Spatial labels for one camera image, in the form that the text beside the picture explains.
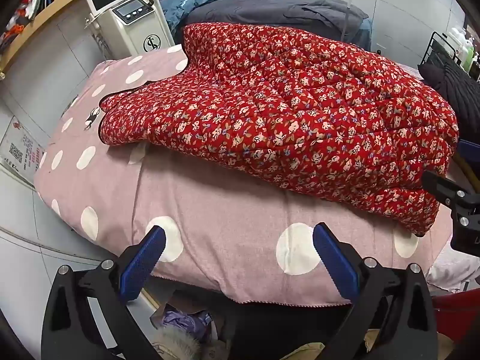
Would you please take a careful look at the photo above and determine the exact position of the beige fur hood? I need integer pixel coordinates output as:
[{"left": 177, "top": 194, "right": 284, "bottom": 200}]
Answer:
[{"left": 152, "top": 326, "right": 205, "bottom": 360}]

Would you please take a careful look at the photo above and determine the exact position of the wall poster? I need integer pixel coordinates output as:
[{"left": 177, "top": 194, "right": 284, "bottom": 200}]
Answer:
[{"left": 0, "top": 114, "right": 47, "bottom": 175}]

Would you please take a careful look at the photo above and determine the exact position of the red floral quilted coat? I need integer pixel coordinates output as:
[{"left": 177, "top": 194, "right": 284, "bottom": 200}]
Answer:
[{"left": 98, "top": 22, "right": 461, "bottom": 238}]

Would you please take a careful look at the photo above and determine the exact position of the wooden wall shelf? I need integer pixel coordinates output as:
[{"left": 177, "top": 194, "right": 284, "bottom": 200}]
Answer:
[{"left": 0, "top": 0, "right": 151, "bottom": 79}]

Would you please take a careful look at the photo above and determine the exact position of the pile of folded clothes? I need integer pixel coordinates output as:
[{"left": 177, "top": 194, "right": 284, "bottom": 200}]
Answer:
[{"left": 0, "top": 0, "right": 91, "bottom": 46}]

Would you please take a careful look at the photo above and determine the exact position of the pink polka dot blanket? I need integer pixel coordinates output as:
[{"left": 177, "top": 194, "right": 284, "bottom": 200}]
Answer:
[{"left": 33, "top": 43, "right": 456, "bottom": 305}]

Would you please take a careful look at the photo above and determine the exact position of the metal lamp stand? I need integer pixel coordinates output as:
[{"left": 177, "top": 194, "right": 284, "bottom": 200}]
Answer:
[{"left": 341, "top": 0, "right": 387, "bottom": 42}]

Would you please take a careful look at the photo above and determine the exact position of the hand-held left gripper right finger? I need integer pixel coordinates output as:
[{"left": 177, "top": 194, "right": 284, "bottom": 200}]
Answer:
[{"left": 312, "top": 222, "right": 439, "bottom": 360}]

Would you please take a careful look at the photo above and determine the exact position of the white machine with screen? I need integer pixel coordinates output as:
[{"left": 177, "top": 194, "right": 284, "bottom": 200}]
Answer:
[{"left": 82, "top": 0, "right": 176, "bottom": 61}]

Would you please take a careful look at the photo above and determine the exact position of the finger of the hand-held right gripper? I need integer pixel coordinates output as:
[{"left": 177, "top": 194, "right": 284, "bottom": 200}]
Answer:
[
  {"left": 458, "top": 139, "right": 480, "bottom": 166},
  {"left": 421, "top": 170, "right": 480, "bottom": 212}
]

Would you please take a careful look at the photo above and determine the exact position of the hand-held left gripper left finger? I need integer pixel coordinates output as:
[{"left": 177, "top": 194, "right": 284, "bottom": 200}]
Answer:
[{"left": 41, "top": 225, "right": 167, "bottom": 360}]

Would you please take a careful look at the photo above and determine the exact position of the group of plastic bottles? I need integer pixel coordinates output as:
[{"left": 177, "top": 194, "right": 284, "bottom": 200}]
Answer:
[{"left": 448, "top": 26, "right": 480, "bottom": 79}]

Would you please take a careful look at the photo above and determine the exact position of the purple cloth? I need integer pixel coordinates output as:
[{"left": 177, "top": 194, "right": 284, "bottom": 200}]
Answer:
[{"left": 161, "top": 309, "right": 212, "bottom": 340}]

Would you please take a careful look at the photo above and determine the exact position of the red cloth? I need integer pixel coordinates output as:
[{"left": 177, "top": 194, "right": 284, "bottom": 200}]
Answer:
[{"left": 431, "top": 290, "right": 480, "bottom": 346}]

